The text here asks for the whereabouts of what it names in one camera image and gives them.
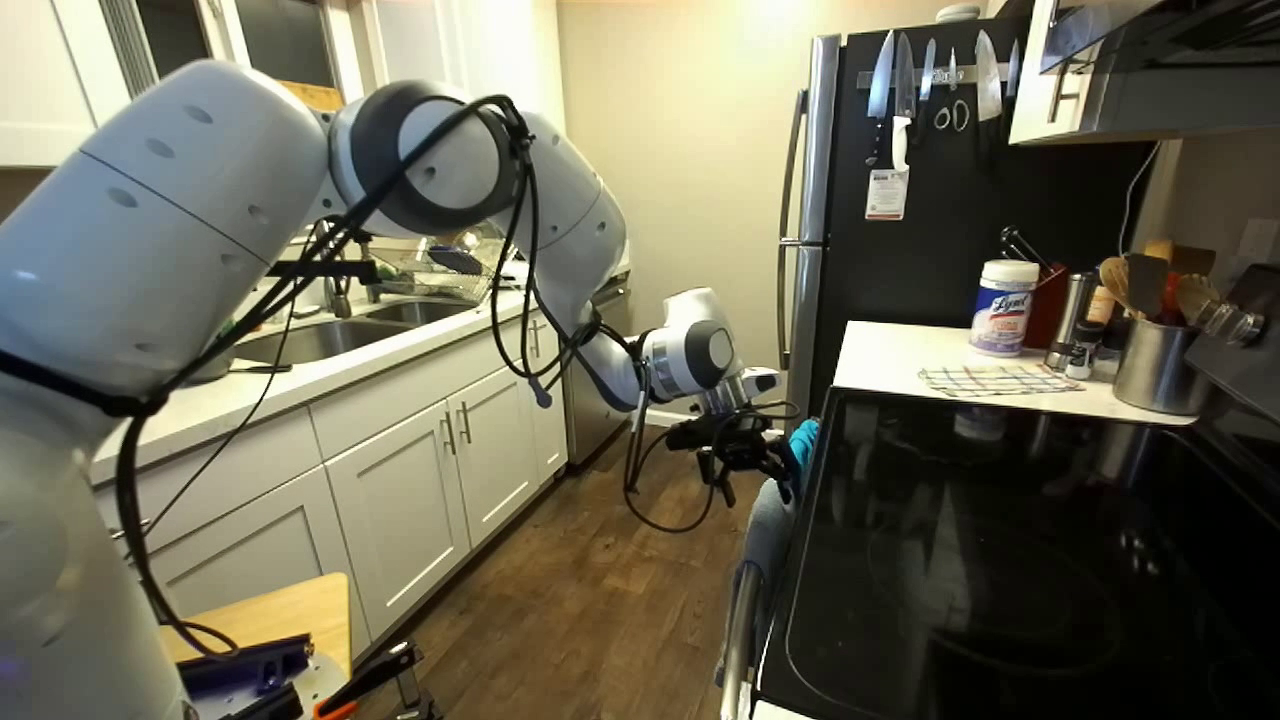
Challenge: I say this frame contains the steel pepper mill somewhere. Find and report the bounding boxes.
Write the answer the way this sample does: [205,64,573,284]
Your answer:
[1055,268,1102,375]

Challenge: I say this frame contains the black kitchen utensil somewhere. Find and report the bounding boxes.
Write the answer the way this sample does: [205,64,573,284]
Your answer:
[990,219,1055,277]

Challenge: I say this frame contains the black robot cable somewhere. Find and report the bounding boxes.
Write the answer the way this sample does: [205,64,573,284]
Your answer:
[111,90,731,654]

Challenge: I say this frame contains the blue purple plastic object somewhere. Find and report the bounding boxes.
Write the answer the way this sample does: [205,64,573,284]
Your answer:
[176,632,319,720]

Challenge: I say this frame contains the white paper tag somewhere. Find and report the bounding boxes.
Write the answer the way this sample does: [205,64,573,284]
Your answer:
[858,164,910,225]

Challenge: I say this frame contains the black handled scissors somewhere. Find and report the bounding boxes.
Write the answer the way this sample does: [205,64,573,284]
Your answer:
[930,90,974,135]

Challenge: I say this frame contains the dark red box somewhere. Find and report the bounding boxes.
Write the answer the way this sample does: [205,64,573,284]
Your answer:
[1020,262,1073,353]

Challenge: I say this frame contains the stainless steel electric stove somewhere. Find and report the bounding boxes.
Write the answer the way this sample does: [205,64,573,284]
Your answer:
[716,255,1280,720]

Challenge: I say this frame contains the white wipes canister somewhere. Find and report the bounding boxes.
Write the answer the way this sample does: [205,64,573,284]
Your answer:
[967,255,1045,354]

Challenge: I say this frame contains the steel kitchen sink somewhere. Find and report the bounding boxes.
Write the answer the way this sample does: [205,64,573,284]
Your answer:
[233,295,472,370]

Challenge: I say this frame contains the orange spice bottle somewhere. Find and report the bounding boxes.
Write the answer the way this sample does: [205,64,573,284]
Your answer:
[1082,284,1122,337]

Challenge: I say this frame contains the wooden board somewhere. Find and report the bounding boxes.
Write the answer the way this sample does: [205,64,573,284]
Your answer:
[156,570,356,673]

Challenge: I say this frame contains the white upper cabinet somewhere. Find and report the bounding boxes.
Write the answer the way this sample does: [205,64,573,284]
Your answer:
[1006,0,1112,149]

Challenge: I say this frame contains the bright blue white-striped towel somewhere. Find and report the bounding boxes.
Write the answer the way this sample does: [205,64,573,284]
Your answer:
[785,414,824,502]

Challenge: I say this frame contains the black orange bar clamp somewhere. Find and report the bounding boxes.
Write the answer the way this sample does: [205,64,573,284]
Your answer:
[317,634,419,720]

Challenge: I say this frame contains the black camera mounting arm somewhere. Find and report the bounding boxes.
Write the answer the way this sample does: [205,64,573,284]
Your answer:
[264,215,391,292]

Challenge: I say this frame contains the white sink base cabinet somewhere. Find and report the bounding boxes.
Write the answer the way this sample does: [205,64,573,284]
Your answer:
[82,312,573,654]

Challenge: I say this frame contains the stainless steel dishwasher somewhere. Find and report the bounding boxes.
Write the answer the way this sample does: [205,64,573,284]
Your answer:
[556,273,637,473]

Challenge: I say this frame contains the large steel kitchen knife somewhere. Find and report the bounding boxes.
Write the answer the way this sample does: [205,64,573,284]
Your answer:
[863,29,898,173]

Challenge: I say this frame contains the kitchen faucet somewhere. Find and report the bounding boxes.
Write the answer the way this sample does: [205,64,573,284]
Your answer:
[312,215,391,321]

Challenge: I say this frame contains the black steel refrigerator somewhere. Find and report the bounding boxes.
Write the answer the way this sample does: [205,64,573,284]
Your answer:
[777,0,1154,422]

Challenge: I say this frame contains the steel utensil holder cup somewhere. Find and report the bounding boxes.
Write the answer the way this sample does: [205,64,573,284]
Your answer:
[1112,315,1203,414]

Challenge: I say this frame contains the light blue towel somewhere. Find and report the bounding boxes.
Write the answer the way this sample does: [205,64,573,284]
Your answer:
[712,477,807,712]

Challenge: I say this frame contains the range hood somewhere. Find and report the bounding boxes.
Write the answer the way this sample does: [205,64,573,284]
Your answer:
[1062,0,1280,140]

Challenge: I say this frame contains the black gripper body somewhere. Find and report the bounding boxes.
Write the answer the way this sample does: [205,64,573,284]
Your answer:
[661,403,792,473]

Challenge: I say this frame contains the small steel kitchen knife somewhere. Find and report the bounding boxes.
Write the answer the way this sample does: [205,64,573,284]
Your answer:
[972,29,1006,128]
[914,36,949,107]
[892,30,922,128]

